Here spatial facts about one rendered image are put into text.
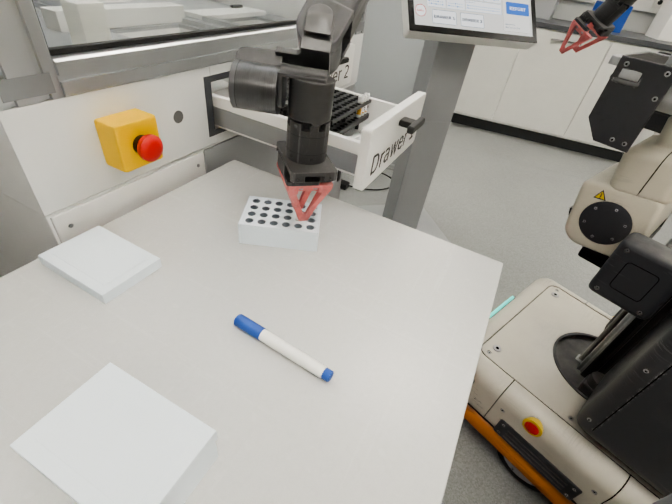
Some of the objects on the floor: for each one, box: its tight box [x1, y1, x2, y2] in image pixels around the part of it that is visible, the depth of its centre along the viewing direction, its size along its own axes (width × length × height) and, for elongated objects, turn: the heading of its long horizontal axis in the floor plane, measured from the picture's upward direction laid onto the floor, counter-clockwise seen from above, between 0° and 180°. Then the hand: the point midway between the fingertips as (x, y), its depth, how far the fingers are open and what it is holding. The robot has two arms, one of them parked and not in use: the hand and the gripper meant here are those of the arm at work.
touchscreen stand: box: [356, 40, 475, 243], centre depth 165 cm, size 50×45×102 cm
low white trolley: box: [0, 160, 503, 504], centre depth 73 cm, size 58×62×76 cm
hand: (300, 210), depth 57 cm, fingers open, 3 cm apart
